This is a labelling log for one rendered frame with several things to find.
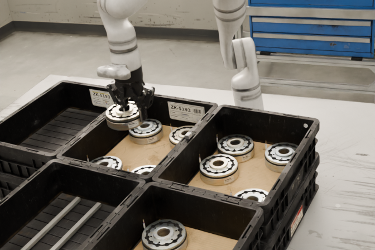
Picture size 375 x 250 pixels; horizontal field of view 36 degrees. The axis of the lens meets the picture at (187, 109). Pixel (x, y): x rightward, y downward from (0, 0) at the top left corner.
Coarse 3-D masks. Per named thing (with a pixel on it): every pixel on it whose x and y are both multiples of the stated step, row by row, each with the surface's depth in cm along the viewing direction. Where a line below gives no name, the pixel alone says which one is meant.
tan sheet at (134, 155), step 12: (168, 132) 175; (120, 144) 172; (132, 144) 172; (156, 144) 170; (168, 144) 169; (120, 156) 166; (132, 156) 166; (144, 156) 165; (156, 156) 164; (132, 168) 160
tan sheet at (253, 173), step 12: (264, 144) 164; (264, 156) 158; (240, 168) 154; (252, 168) 154; (264, 168) 153; (192, 180) 152; (240, 180) 150; (252, 180) 149; (264, 180) 148; (228, 192) 146
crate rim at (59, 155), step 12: (156, 96) 176; (168, 96) 175; (204, 120) 159; (84, 132) 161; (192, 132) 154; (72, 144) 156; (180, 144) 150; (60, 156) 151; (168, 156) 145; (108, 168) 143; (156, 168) 141
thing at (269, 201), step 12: (216, 108) 164; (228, 108) 164; (240, 108) 163; (252, 108) 162; (300, 120) 155; (312, 120) 153; (312, 132) 148; (300, 144) 143; (300, 156) 141; (168, 168) 142; (288, 168) 135; (156, 180) 136; (276, 180) 131; (288, 180) 134; (204, 192) 130; (216, 192) 130; (276, 192) 128; (252, 204) 125; (264, 204) 124
